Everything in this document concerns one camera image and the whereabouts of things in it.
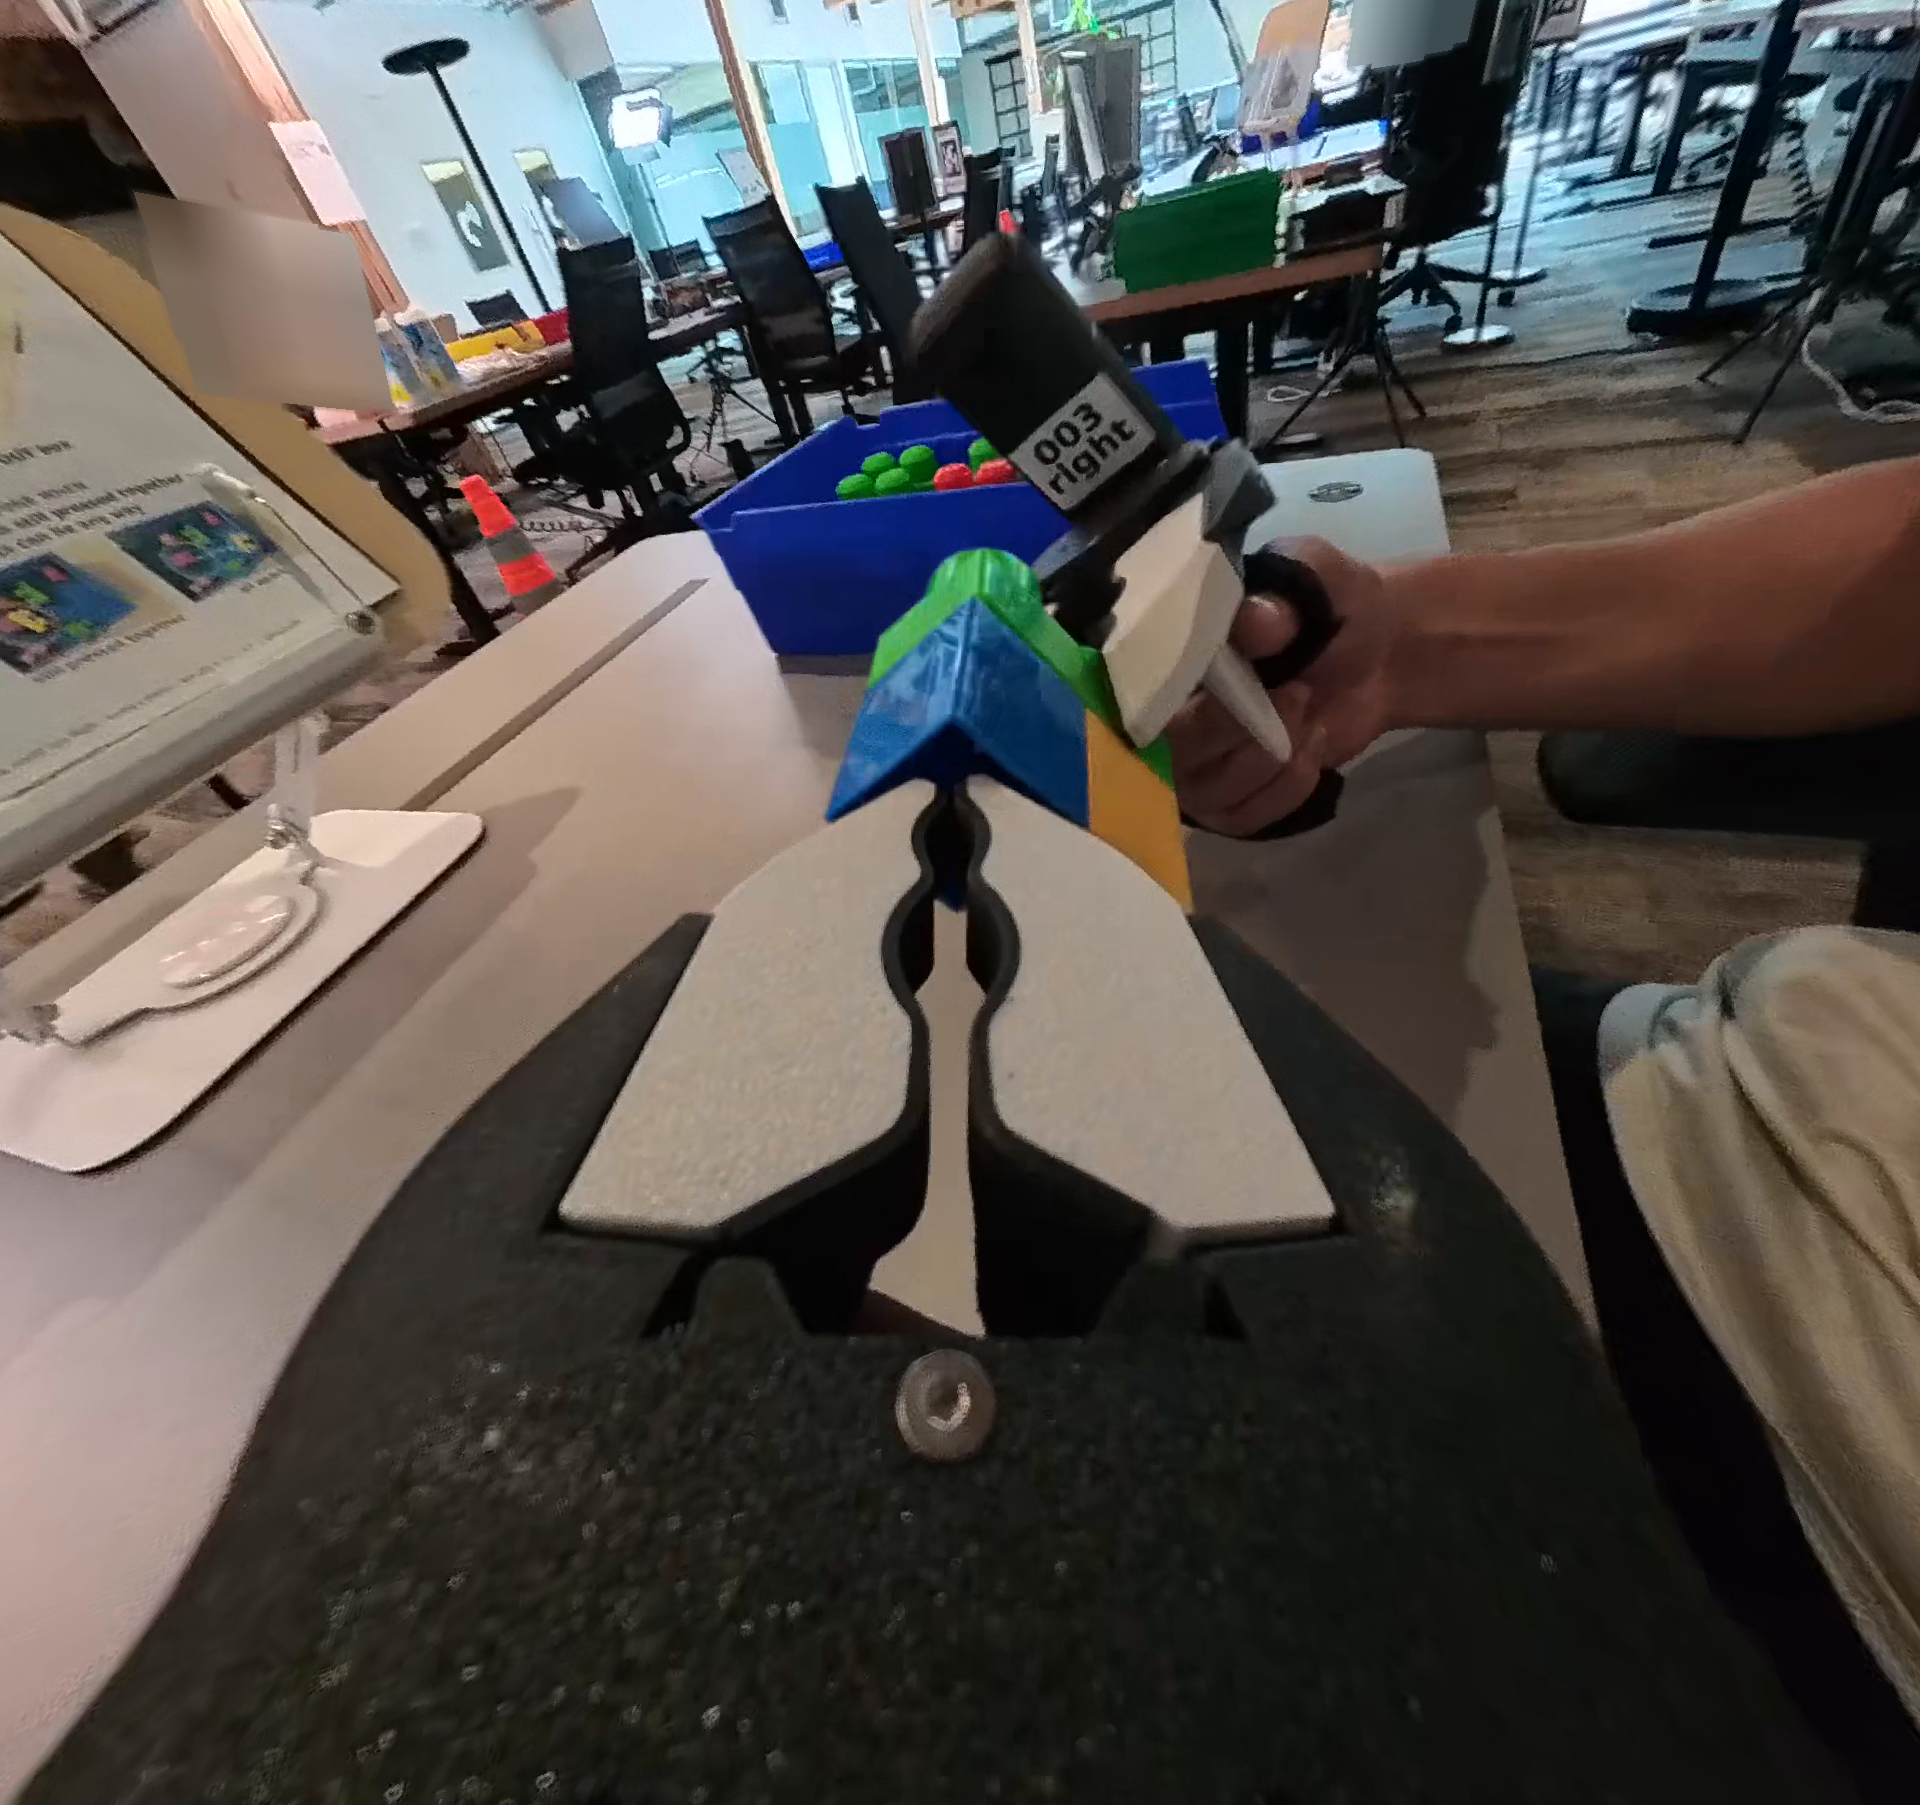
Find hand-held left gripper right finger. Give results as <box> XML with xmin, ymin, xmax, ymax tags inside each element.
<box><xmin>963</xmin><ymin>783</ymin><xmax>1339</xmax><ymax>1336</ymax></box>

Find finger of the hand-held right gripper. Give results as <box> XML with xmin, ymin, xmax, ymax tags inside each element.
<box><xmin>1098</xmin><ymin>497</ymin><xmax>1250</xmax><ymax>754</ymax></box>

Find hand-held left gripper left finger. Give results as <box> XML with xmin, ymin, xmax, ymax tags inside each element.
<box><xmin>557</xmin><ymin>784</ymin><xmax>947</xmax><ymax>1336</ymax></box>

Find yellow single-stud toy block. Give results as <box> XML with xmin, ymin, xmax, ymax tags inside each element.
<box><xmin>1082</xmin><ymin>714</ymin><xmax>1195</xmax><ymax>915</ymax></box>

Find blue single-stud toy block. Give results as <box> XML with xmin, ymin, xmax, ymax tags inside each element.
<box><xmin>824</xmin><ymin>596</ymin><xmax>1094</xmax><ymax>914</ymax></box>

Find blue plastic bin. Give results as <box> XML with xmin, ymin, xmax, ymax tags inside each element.
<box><xmin>882</xmin><ymin>356</ymin><xmax>1218</xmax><ymax>454</ymax></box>
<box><xmin>697</xmin><ymin>399</ymin><xmax>1225</xmax><ymax>661</ymax></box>

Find person's right forearm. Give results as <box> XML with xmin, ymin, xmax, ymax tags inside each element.
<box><xmin>1379</xmin><ymin>459</ymin><xmax>1920</xmax><ymax>776</ymax></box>

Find black office chair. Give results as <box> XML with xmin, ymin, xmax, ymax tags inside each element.
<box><xmin>701</xmin><ymin>196</ymin><xmax>889</xmax><ymax>445</ymax></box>
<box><xmin>550</xmin><ymin>236</ymin><xmax>695</xmax><ymax>519</ymax></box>
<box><xmin>815</xmin><ymin>177</ymin><xmax>942</xmax><ymax>405</ymax></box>
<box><xmin>1376</xmin><ymin>0</ymin><xmax>1555</xmax><ymax>332</ymax></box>

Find silver laptop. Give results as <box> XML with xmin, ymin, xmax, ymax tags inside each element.
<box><xmin>1265</xmin><ymin>445</ymin><xmax>1451</xmax><ymax>565</ymax></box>

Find green plastic bin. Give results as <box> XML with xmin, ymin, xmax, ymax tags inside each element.
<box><xmin>1110</xmin><ymin>167</ymin><xmax>1289</xmax><ymax>293</ymax></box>

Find wooden table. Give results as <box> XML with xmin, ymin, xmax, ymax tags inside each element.
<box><xmin>1086</xmin><ymin>238</ymin><xmax>1392</xmax><ymax>445</ymax></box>

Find orange traffic cone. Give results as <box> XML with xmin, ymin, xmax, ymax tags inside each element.
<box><xmin>456</xmin><ymin>472</ymin><xmax>566</xmax><ymax>601</ymax></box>

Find person's beige trousers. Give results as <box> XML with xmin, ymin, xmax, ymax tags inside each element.
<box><xmin>1596</xmin><ymin>925</ymin><xmax>1920</xmax><ymax>1720</ymax></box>

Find black floor stand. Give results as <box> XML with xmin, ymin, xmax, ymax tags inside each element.
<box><xmin>1625</xmin><ymin>0</ymin><xmax>1849</xmax><ymax>342</ymax></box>

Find black floor lamp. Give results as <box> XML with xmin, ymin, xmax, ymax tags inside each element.
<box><xmin>381</xmin><ymin>35</ymin><xmax>559</xmax><ymax>316</ymax></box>

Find white paper notice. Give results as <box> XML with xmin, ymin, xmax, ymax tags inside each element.
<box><xmin>267</xmin><ymin>121</ymin><xmax>369</xmax><ymax>231</ymax></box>

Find printed instruction sheet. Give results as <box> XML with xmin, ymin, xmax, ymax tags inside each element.
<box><xmin>0</xmin><ymin>231</ymin><xmax>326</xmax><ymax>791</ymax></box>

